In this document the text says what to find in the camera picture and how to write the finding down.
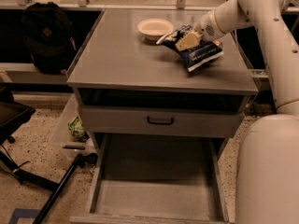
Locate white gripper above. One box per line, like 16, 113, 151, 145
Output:
175, 10, 225, 51

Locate blue chip bag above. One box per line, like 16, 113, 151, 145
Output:
156, 24, 223, 72

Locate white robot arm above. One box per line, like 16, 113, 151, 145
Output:
195, 0, 299, 224

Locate grey drawer cabinet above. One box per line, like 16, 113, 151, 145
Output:
67, 9, 258, 151

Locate closed grey top drawer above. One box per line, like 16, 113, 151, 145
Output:
78, 105, 244, 138

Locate green chip bag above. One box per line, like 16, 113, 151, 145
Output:
67, 117, 89, 142

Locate open grey middle drawer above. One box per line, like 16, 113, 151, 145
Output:
70, 134, 230, 224

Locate red soda can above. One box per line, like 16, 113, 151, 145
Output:
213, 40, 222, 47

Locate white bowl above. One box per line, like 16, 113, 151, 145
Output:
137, 19, 174, 41

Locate black backpack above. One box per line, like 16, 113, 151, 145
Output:
20, 2, 78, 75

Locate clear plastic bin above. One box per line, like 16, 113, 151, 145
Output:
50, 95, 96, 158

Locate black chair base left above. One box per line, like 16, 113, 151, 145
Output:
0, 93, 93, 224

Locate black drawer handle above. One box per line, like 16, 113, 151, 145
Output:
147, 117, 175, 126

